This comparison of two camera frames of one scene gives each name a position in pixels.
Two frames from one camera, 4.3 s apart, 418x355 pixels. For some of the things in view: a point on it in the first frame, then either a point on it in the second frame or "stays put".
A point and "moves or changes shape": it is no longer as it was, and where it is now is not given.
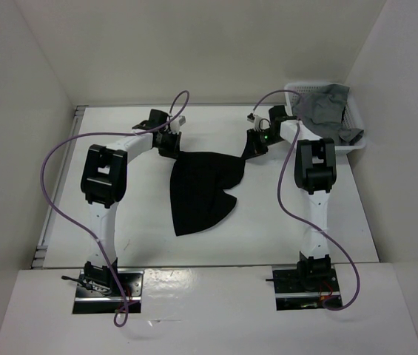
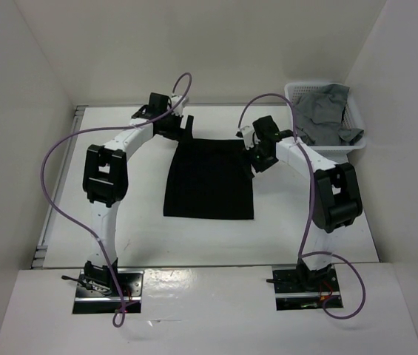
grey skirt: x=320 y=112 stays put
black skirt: x=197 y=182 moves or changes shape
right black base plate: x=291 y=295 stays put
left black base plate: x=91 y=299 stays put
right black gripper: x=252 y=147 → x=247 y=157
